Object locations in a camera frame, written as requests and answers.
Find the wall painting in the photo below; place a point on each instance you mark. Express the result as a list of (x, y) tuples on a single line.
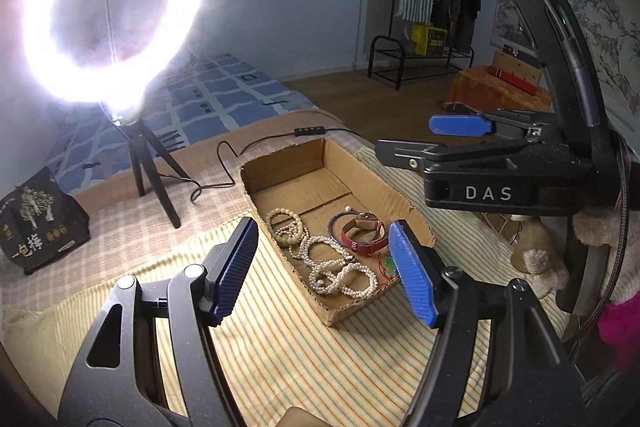
[(615, 32)]

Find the orange cloth covered table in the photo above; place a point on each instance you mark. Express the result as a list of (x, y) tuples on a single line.
[(480, 89)]

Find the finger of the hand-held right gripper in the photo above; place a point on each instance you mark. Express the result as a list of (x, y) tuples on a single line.
[(415, 156), (460, 125)]

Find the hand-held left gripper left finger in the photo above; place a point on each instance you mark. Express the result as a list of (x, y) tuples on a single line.
[(235, 272)]

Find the tan checked bedsheet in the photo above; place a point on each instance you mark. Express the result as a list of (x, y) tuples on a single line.
[(125, 227)]

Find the yellow striped sheet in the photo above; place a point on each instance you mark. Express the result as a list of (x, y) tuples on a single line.
[(280, 357)]

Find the person's right hand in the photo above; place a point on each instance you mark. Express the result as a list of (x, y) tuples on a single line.
[(605, 227)]

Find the person's right forearm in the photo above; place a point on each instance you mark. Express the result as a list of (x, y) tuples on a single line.
[(622, 332)]

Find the black tripod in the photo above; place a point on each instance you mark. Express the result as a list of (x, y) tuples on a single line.
[(142, 167)]

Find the blue bangle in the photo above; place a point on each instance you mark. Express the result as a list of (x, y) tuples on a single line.
[(333, 220)]

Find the black bag with gold print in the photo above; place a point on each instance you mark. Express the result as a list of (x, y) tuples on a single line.
[(40, 227)]

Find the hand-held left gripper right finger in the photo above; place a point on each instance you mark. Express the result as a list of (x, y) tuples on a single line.
[(412, 277)]

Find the cardboard box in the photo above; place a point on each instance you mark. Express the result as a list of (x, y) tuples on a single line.
[(300, 172)]

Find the black metal shoe rack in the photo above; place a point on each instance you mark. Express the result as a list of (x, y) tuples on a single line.
[(385, 57)]

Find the yellow crate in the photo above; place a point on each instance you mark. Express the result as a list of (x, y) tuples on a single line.
[(427, 38)]

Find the red box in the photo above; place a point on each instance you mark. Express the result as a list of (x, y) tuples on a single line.
[(515, 74)]

